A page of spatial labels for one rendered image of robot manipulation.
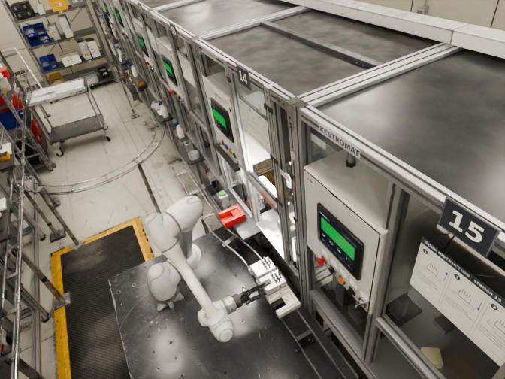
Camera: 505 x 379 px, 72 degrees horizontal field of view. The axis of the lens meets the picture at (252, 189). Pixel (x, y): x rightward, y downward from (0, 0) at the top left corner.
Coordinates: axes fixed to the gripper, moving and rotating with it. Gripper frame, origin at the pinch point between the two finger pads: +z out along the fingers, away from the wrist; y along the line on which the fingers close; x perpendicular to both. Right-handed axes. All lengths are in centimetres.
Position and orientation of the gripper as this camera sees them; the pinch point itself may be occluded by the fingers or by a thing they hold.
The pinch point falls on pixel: (265, 286)
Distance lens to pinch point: 207.1
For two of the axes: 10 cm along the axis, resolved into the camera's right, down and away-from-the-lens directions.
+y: -1.3, -7.6, -6.3
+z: 8.9, -3.7, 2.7
